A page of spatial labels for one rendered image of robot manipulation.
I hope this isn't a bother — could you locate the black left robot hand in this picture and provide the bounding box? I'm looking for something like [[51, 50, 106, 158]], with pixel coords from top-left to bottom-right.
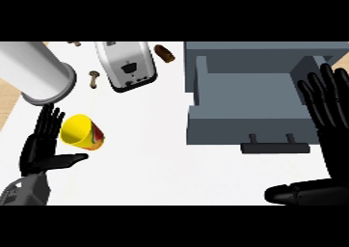
[[19, 103, 90, 178]]

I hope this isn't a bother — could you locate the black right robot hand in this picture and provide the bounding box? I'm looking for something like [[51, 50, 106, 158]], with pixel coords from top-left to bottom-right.
[[263, 63, 349, 206]]

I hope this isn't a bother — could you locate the yellow cup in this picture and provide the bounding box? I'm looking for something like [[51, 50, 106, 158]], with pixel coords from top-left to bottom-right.
[[59, 113, 106, 151]]

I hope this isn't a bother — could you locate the grey drawer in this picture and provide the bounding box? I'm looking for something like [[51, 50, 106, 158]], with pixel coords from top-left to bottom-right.
[[184, 55, 329, 147]]

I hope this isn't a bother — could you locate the white cylindrical container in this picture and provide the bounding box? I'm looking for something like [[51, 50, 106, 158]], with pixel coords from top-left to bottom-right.
[[0, 41, 78, 107]]

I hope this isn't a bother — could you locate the grey cabinet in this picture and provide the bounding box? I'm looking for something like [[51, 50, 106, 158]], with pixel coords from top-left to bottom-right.
[[183, 41, 349, 95]]

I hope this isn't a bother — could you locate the silver toaster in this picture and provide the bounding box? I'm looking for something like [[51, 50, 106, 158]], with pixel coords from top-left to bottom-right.
[[94, 41, 159, 94]]

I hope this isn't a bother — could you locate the brown bread loaf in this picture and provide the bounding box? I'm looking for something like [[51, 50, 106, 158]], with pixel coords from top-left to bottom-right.
[[153, 43, 176, 64]]

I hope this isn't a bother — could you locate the dark drawer handle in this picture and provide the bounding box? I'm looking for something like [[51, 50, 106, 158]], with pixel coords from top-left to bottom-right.
[[241, 133, 312, 154]]

